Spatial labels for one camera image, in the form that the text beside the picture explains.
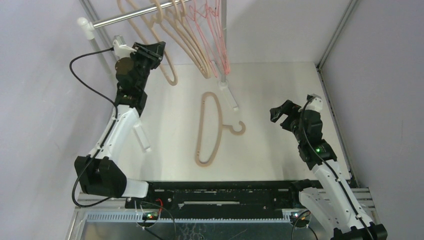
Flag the aluminium frame structure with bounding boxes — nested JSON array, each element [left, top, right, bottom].
[[74, 0, 388, 240]]

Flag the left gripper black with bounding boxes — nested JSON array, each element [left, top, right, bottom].
[[127, 42, 166, 91]]

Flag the right circuit board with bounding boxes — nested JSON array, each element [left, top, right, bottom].
[[290, 213, 310, 228]]

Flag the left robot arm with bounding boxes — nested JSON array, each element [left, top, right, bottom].
[[74, 41, 166, 209]]

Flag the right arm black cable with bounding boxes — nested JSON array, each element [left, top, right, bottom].
[[300, 96, 375, 240]]

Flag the left circuit board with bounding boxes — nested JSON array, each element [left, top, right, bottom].
[[142, 212, 160, 222]]

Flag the beige hanger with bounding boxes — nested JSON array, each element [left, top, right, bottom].
[[175, 0, 218, 79], [151, 0, 212, 79], [194, 91, 247, 168], [116, 0, 179, 86]]

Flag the circuit board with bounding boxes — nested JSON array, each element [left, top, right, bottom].
[[142, 212, 160, 222], [290, 213, 310, 228]]

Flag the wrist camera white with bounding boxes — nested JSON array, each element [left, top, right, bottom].
[[302, 93, 323, 113], [112, 35, 136, 59]]

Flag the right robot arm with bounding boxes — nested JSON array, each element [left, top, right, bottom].
[[269, 95, 388, 240]]

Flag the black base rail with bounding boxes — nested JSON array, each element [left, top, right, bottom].
[[124, 180, 322, 221]]

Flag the beige hanger bottom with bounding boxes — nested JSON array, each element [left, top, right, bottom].
[[194, 91, 247, 168]]

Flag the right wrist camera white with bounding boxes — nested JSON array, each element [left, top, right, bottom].
[[302, 93, 323, 113]]

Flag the metal clothes rack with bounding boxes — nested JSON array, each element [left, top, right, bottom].
[[75, 0, 239, 153]]

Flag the pink wire hanger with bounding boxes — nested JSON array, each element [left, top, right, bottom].
[[204, 0, 231, 76], [188, 0, 221, 77], [192, 0, 231, 77], [214, 0, 231, 77]]

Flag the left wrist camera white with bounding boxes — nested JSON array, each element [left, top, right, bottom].
[[112, 35, 136, 59]]

